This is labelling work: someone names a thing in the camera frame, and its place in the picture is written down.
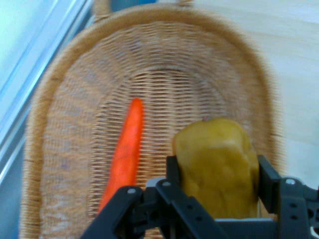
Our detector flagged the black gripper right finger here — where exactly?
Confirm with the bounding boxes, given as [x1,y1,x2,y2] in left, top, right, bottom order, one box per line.
[257,154,319,239]

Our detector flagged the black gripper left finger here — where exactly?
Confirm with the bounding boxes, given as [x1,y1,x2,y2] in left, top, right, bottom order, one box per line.
[79,154,231,239]

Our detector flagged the silver metal window rail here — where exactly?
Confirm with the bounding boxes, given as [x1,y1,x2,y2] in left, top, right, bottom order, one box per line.
[0,0,97,186]

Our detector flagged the yellow bell pepper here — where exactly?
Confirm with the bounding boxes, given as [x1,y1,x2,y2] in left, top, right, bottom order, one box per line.
[172,118,260,220]

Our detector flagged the woven wicker basket with handles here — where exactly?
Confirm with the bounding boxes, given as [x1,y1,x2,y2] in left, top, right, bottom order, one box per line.
[18,0,288,239]

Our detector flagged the orange carrot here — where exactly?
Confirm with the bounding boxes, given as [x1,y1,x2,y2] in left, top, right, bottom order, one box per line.
[96,97,145,215]

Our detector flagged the wooden cutting board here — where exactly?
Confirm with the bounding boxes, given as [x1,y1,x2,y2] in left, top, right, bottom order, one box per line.
[191,0,319,186]

